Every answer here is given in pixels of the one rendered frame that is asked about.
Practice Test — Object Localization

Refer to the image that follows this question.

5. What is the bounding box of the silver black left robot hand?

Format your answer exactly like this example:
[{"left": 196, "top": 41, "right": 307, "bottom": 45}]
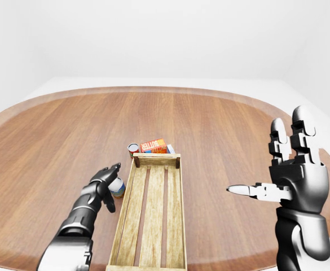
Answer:
[{"left": 90, "top": 162, "right": 122, "bottom": 213}]

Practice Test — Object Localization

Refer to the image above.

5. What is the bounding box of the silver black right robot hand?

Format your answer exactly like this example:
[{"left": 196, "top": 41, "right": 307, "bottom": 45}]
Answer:
[{"left": 226, "top": 105, "right": 330, "bottom": 216}]

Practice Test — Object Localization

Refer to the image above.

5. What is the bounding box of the red label soup tin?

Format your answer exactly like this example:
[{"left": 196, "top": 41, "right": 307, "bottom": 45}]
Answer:
[{"left": 127, "top": 143, "right": 140, "bottom": 160}]

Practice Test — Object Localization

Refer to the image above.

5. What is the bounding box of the wooden slat tray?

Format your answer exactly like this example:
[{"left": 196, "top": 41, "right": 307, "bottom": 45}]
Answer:
[{"left": 105, "top": 152, "right": 188, "bottom": 271}]

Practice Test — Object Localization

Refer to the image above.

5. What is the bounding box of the white blue label tin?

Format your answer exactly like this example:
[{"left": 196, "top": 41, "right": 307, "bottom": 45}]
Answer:
[{"left": 108, "top": 177, "right": 126, "bottom": 199}]

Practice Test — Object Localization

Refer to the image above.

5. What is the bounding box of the orange butter box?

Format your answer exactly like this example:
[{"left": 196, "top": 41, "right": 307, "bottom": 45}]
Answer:
[{"left": 139, "top": 138, "right": 168, "bottom": 155}]

